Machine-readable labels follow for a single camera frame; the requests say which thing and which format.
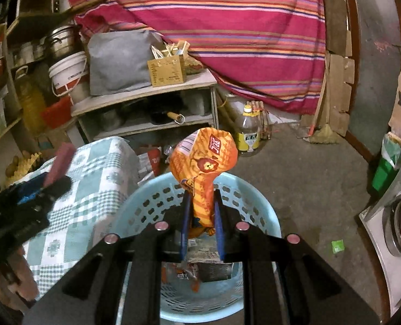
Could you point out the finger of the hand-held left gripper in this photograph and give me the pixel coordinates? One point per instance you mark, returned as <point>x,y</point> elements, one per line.
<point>29,189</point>
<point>56,186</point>

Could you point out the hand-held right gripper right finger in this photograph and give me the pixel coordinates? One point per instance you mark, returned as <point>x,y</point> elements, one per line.
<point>219,220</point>

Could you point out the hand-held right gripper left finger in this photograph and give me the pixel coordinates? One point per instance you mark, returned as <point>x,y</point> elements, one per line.
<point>185,216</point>

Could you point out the light blue plastic basket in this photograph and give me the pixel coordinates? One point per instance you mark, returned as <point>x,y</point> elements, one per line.
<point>146,203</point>

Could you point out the orange snack packet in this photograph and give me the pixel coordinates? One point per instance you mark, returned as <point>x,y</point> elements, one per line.
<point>204,162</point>

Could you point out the small orange wrapper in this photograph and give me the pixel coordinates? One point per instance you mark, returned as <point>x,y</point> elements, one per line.
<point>190,279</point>

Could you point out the person's left forearm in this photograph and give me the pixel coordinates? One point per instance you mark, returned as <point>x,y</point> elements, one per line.
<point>21,277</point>

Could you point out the yellow egg carton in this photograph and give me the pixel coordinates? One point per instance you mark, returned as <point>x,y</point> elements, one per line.
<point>26,169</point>

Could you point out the green checked tablecloth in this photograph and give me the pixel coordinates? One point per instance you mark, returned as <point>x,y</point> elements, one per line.
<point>85,203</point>

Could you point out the red plastic bowl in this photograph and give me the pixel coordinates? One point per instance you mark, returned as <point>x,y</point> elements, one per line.
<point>56,111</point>

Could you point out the cooking oil jug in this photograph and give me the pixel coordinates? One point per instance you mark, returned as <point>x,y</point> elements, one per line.
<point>31,101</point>

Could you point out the clear plastic bottle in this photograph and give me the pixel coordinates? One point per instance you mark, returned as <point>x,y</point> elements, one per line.
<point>249,135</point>

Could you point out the bundle of sticks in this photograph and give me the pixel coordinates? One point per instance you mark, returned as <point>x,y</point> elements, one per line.
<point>263,118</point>

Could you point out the white plastic bucket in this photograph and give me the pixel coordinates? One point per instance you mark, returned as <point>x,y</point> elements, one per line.
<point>68,74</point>

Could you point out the small grey cabinet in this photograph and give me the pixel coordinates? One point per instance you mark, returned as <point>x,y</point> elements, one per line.
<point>136,94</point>

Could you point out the green paper scrap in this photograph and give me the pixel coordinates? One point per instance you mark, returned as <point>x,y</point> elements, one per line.
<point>338,245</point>

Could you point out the wooden shelf unit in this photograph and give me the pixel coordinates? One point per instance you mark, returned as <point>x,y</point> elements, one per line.
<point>4,57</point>

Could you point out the straw broom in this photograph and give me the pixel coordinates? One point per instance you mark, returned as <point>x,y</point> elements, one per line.
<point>324,133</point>

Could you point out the grey cushion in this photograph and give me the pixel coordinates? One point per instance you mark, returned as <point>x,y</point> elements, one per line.
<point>119,61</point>

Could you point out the metal cooking pot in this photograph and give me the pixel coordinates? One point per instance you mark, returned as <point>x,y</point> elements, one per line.
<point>61,42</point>

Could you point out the yellow utensil holder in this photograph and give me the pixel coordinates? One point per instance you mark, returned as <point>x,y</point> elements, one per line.
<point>166,72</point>

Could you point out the white appliance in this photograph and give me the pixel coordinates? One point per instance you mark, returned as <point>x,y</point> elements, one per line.
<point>373,237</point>

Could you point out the small oven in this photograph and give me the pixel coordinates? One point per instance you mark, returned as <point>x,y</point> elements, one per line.
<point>38,1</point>

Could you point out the red striped cloth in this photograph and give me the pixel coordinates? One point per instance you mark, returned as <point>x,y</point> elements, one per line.
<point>220,23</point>

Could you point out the cardboard wall pieces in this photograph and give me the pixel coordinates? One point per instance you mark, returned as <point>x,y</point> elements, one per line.
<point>339,74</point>

